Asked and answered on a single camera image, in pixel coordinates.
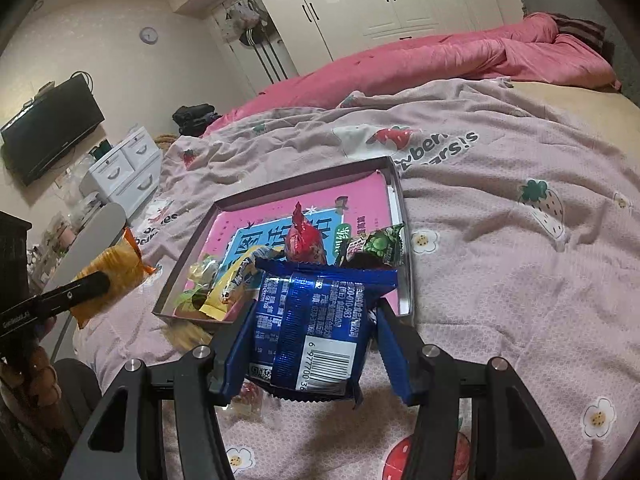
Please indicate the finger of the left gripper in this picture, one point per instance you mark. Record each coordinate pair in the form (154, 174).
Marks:
(72, 295)

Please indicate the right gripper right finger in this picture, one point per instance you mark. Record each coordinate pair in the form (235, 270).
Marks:
(511, 438)

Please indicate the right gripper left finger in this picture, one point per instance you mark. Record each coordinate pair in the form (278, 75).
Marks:
(124, 437)

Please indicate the yellow orange snack packet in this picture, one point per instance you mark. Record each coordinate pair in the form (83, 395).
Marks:
(123, 265)

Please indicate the round cookie clear wrapper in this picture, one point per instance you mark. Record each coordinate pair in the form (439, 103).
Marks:
(247, 404)

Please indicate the yellow long snack packet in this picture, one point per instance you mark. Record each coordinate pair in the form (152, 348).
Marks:
(230, 288)

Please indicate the blue foil snack packet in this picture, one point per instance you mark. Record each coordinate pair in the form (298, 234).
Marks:
(312, 329)

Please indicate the red snack packet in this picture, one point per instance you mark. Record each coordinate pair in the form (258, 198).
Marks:
(303, 243)

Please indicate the green pea snack packet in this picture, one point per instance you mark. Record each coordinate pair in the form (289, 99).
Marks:
(377, 249)

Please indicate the green yellow snack packet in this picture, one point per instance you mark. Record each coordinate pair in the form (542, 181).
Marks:
(201, 277)

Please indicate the grey bed footboard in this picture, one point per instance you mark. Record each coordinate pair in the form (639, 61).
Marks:
(102, 231)

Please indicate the grey shallow tray box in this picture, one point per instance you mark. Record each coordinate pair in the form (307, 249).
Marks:
(290, 239)

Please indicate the white drawer cabinet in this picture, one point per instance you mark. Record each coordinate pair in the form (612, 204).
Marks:
(128, 174)

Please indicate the dark clothes pile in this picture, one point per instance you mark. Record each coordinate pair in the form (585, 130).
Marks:
(193, 120)

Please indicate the pink strawberry print blanket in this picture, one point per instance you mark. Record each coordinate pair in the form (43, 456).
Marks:
(524, 234)

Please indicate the pink Chinese children's book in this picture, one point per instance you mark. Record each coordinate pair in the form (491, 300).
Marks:
(300, 224)

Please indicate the white wardrobe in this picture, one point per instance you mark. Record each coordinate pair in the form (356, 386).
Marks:
(375, 5)

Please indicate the hot pink quilt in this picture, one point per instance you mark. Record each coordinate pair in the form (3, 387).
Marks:
(531, 50)

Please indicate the dark striped pillow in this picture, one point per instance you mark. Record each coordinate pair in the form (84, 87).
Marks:
(590, 33)

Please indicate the grey padded headboard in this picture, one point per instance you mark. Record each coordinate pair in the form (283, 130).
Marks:
(611, 45)

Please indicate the black wall television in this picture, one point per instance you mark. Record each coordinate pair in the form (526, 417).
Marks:
(38, 136)

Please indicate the round wall clock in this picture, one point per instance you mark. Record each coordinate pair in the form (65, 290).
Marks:
(149, 35)

